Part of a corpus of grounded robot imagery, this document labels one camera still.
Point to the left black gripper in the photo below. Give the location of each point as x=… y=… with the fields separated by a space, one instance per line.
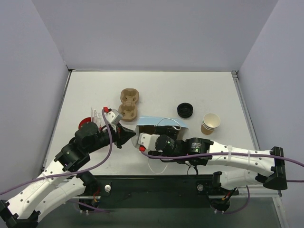
x=119 y=136

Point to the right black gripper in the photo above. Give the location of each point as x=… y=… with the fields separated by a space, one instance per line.
x=159 y=131

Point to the light blue paper bag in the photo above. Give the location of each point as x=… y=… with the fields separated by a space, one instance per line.
x=149 y=128

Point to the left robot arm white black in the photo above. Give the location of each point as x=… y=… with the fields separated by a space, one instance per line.
x=61 y=180

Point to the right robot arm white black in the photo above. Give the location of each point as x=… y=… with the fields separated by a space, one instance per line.
x=254 y=167

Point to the white stirrers bundle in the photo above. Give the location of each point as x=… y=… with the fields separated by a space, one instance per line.
x=96 y=117

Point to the stack of black lids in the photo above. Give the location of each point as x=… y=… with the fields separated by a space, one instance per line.
x=185 y=110

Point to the red cup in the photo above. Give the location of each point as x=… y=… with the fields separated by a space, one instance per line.
x=84 y=121

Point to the remaining brown pulp carriers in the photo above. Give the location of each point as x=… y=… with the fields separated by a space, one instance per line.
x=128 y=109

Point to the stack of brown paper cups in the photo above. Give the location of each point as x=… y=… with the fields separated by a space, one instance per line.
x=210 y=123

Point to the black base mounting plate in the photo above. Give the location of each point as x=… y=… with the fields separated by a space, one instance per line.
x=155 y=192

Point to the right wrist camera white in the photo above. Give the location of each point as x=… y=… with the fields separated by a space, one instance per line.
x=147 y=142

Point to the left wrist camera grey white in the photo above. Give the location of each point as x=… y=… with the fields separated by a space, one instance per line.
x=112 y=116

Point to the aluminium frame rail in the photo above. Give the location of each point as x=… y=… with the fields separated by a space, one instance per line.
x=245 y=110

